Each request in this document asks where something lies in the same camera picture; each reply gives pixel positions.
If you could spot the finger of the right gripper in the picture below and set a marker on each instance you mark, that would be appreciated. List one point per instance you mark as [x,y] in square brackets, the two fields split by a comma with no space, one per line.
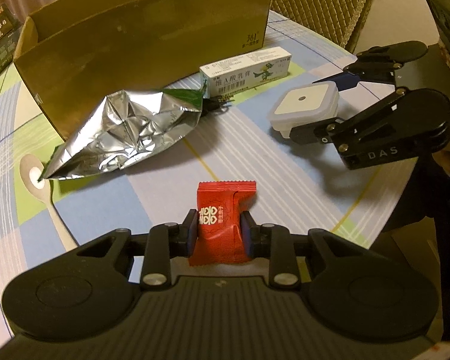
[317,132]
[343,80]

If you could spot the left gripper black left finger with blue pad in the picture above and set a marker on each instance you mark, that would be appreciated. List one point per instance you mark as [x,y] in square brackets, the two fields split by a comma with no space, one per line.
[165,242]

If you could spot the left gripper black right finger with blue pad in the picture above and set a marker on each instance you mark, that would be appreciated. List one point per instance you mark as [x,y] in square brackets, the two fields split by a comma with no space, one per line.
[273,242]

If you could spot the red candy packet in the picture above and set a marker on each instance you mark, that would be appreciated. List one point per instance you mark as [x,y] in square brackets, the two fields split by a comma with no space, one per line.
[219,204]

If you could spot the checkered tablecloth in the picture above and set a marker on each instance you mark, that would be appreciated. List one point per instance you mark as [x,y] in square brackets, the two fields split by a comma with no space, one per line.
[301,187]

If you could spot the quilted brown chair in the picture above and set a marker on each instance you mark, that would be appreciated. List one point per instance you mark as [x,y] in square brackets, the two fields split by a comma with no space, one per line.
[341,21]

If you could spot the white green ointment box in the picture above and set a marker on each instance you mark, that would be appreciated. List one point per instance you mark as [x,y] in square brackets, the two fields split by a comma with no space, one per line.
[235,74]

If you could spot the silver foil bag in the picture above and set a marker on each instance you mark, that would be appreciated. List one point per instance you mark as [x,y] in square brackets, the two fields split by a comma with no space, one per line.
[126,127]

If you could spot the white plastic spoon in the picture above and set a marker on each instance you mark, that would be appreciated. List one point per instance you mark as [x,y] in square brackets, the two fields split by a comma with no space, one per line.
[30,169]

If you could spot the brown cardboard box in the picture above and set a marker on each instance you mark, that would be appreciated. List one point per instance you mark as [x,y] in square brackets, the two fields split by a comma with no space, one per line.
[72,53]

